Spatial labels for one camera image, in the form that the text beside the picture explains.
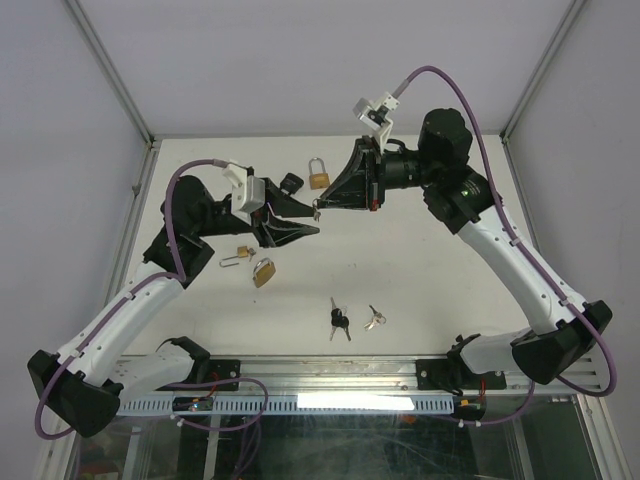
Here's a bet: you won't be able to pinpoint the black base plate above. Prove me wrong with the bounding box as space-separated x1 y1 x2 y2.
182 358 241 391
415 358 507 395

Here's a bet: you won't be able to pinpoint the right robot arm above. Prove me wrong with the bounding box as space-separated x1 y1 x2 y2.
316 109 612 390

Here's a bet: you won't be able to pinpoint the black headed key set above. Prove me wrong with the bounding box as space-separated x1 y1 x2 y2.
329 297 352 342

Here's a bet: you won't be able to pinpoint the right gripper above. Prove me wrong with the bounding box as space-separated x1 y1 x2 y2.
317 136 441 213

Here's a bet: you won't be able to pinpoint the medium brass padlock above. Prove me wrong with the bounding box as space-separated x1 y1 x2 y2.
252 257 276 288

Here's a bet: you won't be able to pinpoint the silver key set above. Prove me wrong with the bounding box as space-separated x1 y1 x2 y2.
364 305 387 331
312 198 321 222

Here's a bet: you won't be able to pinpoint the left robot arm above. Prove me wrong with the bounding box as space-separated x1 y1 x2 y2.
27 175 319 440

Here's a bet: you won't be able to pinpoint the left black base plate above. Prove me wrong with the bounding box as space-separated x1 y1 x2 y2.
182 358 241 391

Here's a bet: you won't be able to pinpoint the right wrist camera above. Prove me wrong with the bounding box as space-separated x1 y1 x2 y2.
353 92 399 153

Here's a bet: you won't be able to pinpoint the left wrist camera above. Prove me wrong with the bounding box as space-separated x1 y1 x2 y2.
222 162 266 225

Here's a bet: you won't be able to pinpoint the tall brass padlock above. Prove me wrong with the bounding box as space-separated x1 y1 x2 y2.
308 157 331 190

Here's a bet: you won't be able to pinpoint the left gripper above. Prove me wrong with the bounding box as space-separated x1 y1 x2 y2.
195 180 321 249

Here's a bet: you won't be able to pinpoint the small brass padlock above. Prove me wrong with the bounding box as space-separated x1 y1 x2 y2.
219 246 251 268

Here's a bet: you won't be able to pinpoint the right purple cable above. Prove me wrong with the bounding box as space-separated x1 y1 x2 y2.
394 65 618 429

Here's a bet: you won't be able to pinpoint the white slotted cable duct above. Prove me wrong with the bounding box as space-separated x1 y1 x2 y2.
117 393 454 417

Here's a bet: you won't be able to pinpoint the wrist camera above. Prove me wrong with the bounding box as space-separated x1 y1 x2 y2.
353 92 399 153
222 162 266 225

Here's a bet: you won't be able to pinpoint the aluminium mounting rail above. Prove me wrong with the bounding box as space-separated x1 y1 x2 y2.
114 354 604 396

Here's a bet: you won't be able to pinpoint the black padlock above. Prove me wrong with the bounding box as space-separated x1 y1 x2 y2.
279 172 304 196

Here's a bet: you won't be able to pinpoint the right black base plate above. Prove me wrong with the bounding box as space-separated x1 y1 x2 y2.
415 358 507 395

